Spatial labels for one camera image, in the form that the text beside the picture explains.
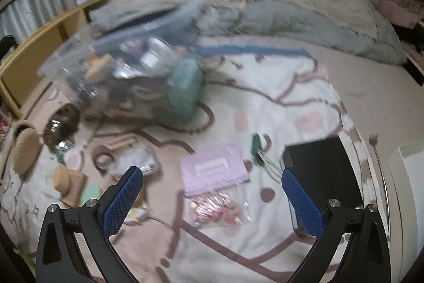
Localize clear plastic pen case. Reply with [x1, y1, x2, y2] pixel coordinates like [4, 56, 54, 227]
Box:
[108, 144, 162, 178]

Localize bag of pink beads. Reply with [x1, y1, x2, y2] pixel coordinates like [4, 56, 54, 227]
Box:
[185, 184, 251, 228]

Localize white round tape dispenser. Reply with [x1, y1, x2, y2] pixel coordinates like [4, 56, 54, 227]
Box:
[123, 202, 151, 226]

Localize brown fur scrunchie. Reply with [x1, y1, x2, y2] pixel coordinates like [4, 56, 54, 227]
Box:
[42, 103, 81, 148]

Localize clear plastic storage bin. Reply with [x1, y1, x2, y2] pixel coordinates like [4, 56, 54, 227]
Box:
[37, 10, 199, 125]

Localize grey quilted duvet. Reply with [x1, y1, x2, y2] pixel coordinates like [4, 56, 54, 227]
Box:
[89, 0, 407, 65]

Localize grey curtain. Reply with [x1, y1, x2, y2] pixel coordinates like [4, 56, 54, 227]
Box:
[1, 0, 77, 42]

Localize patterned pink white blanket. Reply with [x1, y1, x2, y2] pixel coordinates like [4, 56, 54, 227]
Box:
[0, 44, 388, 283]

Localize lilac card booklet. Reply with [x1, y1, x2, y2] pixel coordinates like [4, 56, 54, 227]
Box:
[180, 143, 250, 197]

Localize oval wooden box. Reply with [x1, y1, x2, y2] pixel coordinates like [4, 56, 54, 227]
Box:
[52, 164, 72, 195]

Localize pink clothes pile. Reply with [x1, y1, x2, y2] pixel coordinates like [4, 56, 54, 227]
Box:
[369, 0, 423, 29]

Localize green clip with white cord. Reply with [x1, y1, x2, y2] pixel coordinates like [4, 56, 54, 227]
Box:
[250, 133, 282, 183]

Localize mint green oval case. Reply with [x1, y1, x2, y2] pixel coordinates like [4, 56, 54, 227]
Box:
[81, 184, 104, 205]

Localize flat wooden tray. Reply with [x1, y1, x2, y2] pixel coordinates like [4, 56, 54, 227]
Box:
[60, 170, 88, 208]

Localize wooden low shelf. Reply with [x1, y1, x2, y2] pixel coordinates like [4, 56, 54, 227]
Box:
[1, 0, 110, 119]

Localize brown ribbon roll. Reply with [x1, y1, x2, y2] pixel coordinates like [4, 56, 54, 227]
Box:
[91, 145, 116, 172]

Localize large black box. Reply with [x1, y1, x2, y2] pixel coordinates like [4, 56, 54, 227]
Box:
[281, 135, 364, 236]

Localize teal bottle in bin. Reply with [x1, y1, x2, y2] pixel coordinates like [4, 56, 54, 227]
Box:
[167, 57, 205, 124]

